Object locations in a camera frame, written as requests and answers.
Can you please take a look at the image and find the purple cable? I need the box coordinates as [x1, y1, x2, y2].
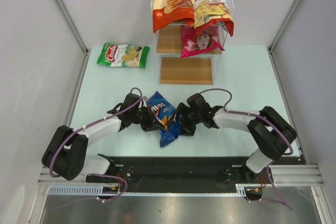
[199, 88, 293, 210]
[48, 87, 144, 210]

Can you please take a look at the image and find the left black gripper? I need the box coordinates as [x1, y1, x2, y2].
[130, 105, 164, 132]

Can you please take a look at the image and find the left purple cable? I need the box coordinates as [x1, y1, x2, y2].
[48, 87, 144, 210]

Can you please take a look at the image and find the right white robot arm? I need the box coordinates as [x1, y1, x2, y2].
[175, 93, 297, 183]

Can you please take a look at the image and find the blue Doritos chips bag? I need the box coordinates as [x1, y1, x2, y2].
[146, 91, 183, 148]

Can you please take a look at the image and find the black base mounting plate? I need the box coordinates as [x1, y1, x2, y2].
[86, 156, 274, 195]

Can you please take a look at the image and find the green Chuba cassava chips bag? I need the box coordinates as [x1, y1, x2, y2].
[97, 42, 150, 68]

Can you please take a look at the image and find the aluminium frame rail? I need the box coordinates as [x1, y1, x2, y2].
[38, 165, 324, 198]

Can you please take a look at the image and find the orange beige cassava chips bag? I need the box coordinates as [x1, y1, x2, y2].
[152, 0, 195, 33]

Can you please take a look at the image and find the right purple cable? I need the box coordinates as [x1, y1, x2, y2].
[199, 88, 293, 210]

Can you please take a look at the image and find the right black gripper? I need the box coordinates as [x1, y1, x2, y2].
[166, 102, 202, 137]

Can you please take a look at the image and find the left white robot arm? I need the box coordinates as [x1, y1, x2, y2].
[41, 93, 160, 182]

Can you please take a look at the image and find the pink Real chips bag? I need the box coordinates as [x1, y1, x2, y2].
[180, 25, 225, 58]

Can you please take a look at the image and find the red Chuba cassava chips bag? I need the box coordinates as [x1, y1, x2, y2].
[194, 0, 234, 36]

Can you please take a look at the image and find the white wire wooden shelf rack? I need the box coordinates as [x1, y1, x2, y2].
[149, 0, 234, 86]

